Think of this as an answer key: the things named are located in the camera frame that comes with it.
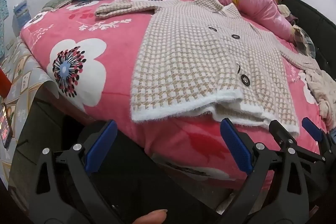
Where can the pink floral fleece blanket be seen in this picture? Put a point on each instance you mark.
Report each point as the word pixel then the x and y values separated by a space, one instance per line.
pixel 126 37

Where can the person's dark trousers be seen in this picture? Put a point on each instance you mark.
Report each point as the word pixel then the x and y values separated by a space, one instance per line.
pixel 126 166

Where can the black sofa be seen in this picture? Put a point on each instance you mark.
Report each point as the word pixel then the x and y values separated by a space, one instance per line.
pixel 315 22

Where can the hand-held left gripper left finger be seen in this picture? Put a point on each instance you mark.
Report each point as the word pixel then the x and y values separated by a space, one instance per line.
pixel 101 145

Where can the beige white checked knit cardigan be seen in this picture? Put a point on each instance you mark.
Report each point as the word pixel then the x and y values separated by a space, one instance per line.
pixel 197 56

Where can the teal wall poster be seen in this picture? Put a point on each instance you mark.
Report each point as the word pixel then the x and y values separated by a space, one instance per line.
pixel 3 6

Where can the grey green fuzzy cloth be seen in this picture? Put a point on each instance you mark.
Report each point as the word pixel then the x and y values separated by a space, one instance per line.
pixel 57 1

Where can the purple and cream garment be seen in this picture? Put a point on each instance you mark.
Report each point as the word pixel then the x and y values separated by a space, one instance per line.
pixel 287 14

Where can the grey patterned bed sheet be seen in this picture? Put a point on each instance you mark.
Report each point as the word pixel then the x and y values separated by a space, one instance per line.
pixel 23 69

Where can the smartphone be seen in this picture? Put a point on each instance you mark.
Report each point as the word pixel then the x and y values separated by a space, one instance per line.
pixel 5 129

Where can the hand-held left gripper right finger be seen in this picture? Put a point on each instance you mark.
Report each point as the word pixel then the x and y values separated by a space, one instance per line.
pixel 236 146

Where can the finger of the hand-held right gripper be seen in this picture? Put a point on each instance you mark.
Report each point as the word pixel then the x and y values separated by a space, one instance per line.
pixel 281 133
pixel 312 130

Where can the red object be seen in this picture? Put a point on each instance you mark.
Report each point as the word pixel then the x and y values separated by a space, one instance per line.
pixel 4 82

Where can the cream fuzzy cloth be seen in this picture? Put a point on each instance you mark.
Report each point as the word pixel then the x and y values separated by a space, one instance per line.
pixel 321 90

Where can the person's left hand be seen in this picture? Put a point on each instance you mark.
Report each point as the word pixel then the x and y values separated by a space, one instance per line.
pixel 151 216

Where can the grey plaid garment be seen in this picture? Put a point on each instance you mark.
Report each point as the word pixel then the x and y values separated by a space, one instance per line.
pixel 303 39

